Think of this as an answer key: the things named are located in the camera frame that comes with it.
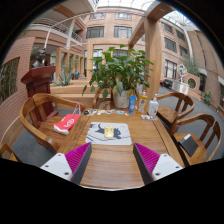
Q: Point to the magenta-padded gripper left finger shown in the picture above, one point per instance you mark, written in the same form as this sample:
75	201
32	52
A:
55	165

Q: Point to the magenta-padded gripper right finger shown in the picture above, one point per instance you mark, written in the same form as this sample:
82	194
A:
166	165

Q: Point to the yellow computer mouse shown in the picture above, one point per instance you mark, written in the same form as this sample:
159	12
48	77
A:
109	132

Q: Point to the grey cat print mouse pad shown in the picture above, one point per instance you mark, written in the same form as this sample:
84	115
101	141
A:
123	138

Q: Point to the black flat device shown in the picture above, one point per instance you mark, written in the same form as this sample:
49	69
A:
189	145

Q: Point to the red paper bag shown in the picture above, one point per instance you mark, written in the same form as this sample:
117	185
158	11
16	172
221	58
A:
66	124

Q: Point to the wooden armchair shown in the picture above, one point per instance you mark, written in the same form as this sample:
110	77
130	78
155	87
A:
96	98
183	103
210	121
30	123
6	151

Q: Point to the small white item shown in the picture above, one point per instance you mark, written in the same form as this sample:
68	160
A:
146	117

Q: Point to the white pump bottle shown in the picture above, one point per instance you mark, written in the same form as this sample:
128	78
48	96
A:
153	107

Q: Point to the small black round item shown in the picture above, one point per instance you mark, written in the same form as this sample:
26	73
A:
86	112

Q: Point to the yellow liquid bottle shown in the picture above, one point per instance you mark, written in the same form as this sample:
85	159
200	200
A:
142	104

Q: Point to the blue tube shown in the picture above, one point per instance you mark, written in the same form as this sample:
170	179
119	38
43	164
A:
132	105

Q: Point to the small blue sticker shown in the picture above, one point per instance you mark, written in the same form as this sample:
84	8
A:
120	112

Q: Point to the yellow-flowered potted plant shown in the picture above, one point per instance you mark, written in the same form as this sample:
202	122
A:
206	97

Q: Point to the green agave plant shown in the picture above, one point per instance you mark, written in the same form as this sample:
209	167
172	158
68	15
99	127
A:
65	80

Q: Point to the white figure statue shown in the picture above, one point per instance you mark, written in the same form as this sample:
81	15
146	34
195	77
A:
182	73

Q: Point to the large green potted plant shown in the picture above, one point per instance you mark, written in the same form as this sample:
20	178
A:
120	70

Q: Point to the dark bust statue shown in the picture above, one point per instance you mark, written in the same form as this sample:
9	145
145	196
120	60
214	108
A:
40	58

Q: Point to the dark red wooden pedestal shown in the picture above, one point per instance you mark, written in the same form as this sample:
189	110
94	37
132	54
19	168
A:
38	83

